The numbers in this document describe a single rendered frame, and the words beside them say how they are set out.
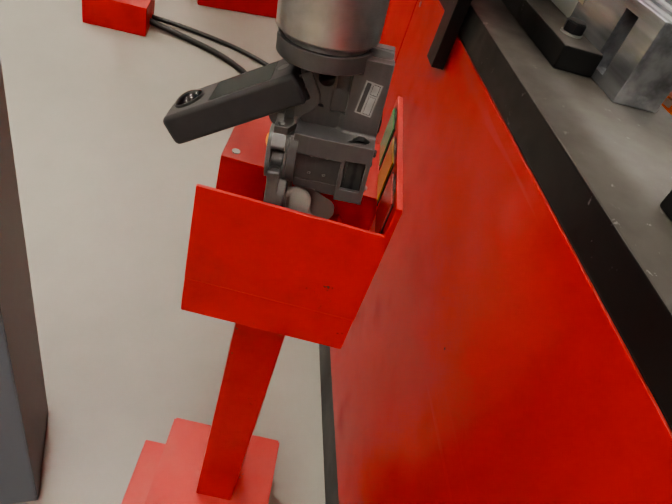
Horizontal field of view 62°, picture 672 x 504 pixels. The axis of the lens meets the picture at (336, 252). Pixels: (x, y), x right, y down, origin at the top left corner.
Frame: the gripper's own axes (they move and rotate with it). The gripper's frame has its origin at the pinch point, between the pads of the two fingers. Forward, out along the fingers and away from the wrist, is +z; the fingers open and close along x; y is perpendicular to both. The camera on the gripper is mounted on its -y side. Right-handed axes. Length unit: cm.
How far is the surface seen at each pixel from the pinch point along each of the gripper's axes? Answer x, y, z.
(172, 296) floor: 54, -27, 71
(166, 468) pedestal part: 6, -13, 60
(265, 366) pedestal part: 2.3, 1.4, 22.4
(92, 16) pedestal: 185, -101, 60
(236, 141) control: 7.5, -5.2, -5.3
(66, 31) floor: 173, -106, 63
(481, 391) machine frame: -3.9, 24.5, 11.5
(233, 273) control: -4.8, -2.3, 0.4
